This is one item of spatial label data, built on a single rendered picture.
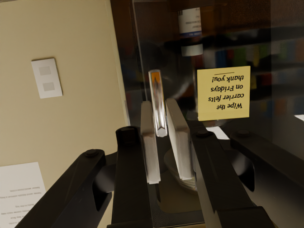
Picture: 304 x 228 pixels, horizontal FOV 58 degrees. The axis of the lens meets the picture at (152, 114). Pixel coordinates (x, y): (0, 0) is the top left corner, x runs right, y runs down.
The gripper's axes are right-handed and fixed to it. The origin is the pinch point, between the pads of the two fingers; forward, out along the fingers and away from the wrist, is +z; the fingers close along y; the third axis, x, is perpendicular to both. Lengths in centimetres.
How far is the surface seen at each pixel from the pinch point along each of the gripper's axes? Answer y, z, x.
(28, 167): -43, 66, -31
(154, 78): 0.2, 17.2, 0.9
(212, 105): 8.4, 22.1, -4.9
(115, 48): -4.7, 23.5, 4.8
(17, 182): -48, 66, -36
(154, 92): 0.0, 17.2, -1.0
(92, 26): -15, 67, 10
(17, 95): -41, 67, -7
